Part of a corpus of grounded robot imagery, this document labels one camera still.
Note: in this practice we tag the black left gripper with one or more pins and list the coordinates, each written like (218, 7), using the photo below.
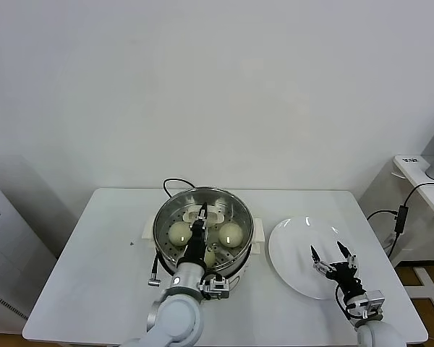
(197, 246)

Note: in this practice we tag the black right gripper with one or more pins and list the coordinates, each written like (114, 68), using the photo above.
(347, 282)

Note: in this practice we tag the white steamed baozi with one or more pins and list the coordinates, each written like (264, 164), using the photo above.
(230, 235)
(209, 258)
(180, 234)

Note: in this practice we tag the perforated steel steamer basket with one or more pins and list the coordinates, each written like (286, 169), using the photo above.
(238, 261)

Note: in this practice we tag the round white plate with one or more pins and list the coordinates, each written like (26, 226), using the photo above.
(293, 253)

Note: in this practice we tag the white power plug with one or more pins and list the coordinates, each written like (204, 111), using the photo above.
(388, 240)

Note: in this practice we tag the white side desk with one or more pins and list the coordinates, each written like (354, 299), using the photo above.
(416, 175)

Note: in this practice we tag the small printed desk label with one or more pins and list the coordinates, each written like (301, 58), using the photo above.
(409, 160)

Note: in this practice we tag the white cabinet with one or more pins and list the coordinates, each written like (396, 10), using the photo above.
(11, 235)

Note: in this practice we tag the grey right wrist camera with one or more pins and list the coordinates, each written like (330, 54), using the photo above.
(369, 303)

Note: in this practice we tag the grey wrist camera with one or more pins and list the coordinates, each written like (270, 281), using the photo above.
(369, 303)
(217, 286)

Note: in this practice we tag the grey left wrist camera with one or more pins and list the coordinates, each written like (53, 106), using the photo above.
(217, 286)

